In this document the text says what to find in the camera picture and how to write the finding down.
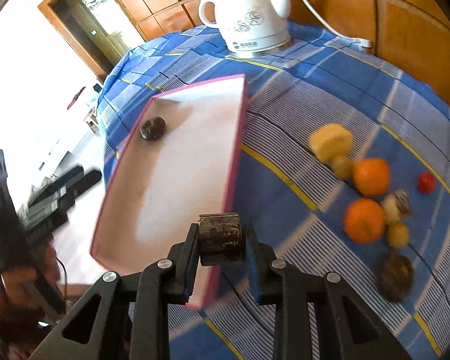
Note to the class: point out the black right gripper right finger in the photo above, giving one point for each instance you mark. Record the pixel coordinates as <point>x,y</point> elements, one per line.
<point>315,314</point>

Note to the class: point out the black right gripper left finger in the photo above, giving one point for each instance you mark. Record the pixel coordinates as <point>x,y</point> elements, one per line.
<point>127,316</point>

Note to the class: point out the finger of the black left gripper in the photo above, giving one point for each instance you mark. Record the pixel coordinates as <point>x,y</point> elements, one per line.
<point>52,212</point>
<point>55,184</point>

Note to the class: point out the dark round mangosteen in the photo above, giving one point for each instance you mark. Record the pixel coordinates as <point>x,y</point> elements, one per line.
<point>153,129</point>

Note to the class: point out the dark cut fruit chunk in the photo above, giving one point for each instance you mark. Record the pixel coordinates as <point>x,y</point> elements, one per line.
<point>220,239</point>

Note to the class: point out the person left hand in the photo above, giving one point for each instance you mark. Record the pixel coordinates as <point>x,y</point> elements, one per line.
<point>20,332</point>

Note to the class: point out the dark brown round fruit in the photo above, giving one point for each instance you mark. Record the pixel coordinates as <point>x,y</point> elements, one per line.
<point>395,277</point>

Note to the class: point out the white box lid pink rim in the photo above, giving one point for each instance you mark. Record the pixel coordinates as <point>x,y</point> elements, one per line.
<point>158,188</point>

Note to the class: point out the orange lower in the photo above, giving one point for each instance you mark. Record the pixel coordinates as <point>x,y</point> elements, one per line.
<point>364,221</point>

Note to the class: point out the orange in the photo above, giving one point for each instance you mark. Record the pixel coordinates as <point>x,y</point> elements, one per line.
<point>364,221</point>
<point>371,177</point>

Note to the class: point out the small yellow fruit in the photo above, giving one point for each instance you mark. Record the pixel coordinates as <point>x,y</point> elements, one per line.
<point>397,236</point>

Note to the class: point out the orange upper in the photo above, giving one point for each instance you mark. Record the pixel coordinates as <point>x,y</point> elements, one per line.
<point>371,177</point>

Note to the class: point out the small yellow-green fruit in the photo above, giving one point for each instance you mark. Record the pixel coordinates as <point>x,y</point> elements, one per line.
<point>342,167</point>

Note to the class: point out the wooden door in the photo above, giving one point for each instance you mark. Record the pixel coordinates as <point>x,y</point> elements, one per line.
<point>99,31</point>

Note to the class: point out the blue plaid tablecloth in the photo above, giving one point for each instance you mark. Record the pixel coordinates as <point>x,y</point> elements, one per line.
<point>294,202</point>

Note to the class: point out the red cherry tomato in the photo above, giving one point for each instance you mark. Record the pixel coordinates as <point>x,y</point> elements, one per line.
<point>426,183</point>

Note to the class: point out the yellow fruit wedge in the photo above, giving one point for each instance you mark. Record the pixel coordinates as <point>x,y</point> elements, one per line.
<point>330,141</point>

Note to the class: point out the white ceramic electric kettle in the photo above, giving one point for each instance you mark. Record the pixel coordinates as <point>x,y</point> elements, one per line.
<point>248,25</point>

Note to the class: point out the wooden wall cabinet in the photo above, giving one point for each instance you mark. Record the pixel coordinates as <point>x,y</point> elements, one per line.
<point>414,35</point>

